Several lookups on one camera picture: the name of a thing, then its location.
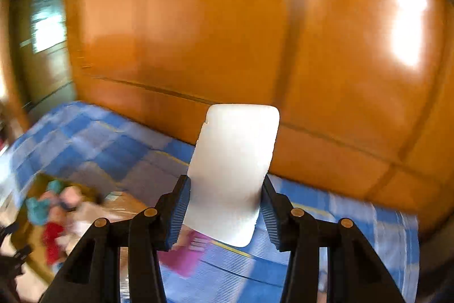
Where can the gold metal tray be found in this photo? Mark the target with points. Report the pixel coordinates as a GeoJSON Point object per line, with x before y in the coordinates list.
{"type": "Point", "coordinates": [29, 234]}

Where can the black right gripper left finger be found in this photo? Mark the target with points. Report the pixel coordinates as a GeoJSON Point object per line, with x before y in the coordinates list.
{"type": "Point", "coordinates": [91, 272]}

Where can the beige socks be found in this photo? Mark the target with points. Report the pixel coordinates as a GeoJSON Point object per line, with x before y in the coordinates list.
{"type": "Point", "coordinates": [116, 207]}

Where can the blue plaid tablecloth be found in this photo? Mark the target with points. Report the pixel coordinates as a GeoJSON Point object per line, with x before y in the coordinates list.
{"type": "Point", "coordinates": [93, 146]}

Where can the pink plush toy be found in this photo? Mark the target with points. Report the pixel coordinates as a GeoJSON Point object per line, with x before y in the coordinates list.
{"type": "Point", "coordinates": [60, 204]}

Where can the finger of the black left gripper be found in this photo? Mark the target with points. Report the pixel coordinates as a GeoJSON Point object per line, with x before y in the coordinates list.
{"type": "Point", "coordinates": [10, 269]}

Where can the blue plush toy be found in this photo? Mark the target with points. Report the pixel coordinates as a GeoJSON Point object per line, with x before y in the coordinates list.
{"type": "Point", "coordinates": [38, 208]}

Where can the red cloth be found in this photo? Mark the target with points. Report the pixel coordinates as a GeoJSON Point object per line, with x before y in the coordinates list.
{"type": "Point", "coordinates": [53, 251]}

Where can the glass panel door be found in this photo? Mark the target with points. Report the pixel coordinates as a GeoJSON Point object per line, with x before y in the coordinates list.
{"type": "Point", "coordinates": [39, 49]}

